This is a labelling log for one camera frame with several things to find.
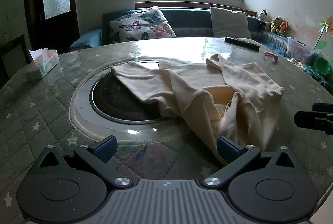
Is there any plain beige pillow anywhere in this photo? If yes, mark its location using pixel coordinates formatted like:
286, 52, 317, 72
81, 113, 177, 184
210, 7, 252, 40

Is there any cream long-sleeved garment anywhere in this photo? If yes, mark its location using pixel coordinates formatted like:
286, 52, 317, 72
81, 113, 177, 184
111, 54, 285, 166

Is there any black and white plush toy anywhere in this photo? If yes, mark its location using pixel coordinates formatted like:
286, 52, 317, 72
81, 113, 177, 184
257, 9, 271, 30

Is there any small pink item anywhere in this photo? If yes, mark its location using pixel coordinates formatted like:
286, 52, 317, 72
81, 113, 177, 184
263, 51, 279, 63

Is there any round dark table hotplate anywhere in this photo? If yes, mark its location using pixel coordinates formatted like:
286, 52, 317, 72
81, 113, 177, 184
90, 57, 172, 125

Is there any black remote control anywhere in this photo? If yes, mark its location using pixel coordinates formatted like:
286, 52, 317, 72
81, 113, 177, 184
224, 37, 261, 51

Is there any white tissue box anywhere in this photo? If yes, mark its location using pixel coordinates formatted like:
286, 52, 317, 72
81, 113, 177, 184
26, 48, 59, 81

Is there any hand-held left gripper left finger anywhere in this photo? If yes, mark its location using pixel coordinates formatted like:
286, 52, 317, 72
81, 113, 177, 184
34, 136, 133, 188

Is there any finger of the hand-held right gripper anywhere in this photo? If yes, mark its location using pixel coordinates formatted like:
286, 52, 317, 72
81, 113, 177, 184
312, 103, 333, 113
294, 111, 333, 135

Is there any teal cloth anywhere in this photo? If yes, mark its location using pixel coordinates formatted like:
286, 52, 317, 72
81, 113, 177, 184
302, 63, 329, 89

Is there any butterfly print pillow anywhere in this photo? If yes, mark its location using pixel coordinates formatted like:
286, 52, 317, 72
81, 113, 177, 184
108, 6, 177, 44

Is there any green plastic cup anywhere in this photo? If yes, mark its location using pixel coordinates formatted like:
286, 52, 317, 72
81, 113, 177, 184
313, 56, 331, 76

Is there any colourful pinwheel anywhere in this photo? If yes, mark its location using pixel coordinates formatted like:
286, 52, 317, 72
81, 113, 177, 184
313, 16, 333, 51

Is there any yellow green plush toy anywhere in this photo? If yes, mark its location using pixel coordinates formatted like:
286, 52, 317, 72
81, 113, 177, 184
271, 16, 283, 34

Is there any clear plastic container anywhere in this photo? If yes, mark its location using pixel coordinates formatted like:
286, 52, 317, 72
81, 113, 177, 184
286, 37, 314, 64

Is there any blue sofa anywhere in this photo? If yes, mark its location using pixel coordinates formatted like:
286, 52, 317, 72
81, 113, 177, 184
69, 7, 289, 52

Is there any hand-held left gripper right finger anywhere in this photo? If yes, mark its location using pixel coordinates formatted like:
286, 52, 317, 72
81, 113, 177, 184
203, 136, 299, 188

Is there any dark wooden chair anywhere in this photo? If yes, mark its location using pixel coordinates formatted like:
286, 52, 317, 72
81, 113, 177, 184
0, 34, 31, 74

